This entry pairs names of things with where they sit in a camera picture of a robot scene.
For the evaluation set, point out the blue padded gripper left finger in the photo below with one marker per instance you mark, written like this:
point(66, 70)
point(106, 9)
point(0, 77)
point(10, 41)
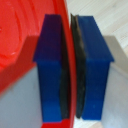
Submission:
point(50, 66)

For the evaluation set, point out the blue padded gripper right finger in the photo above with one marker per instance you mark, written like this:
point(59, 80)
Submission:
point(96, 66)

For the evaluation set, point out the orange-red plastic bowl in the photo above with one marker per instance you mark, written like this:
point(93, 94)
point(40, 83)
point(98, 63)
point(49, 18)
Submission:
point(20, 30)

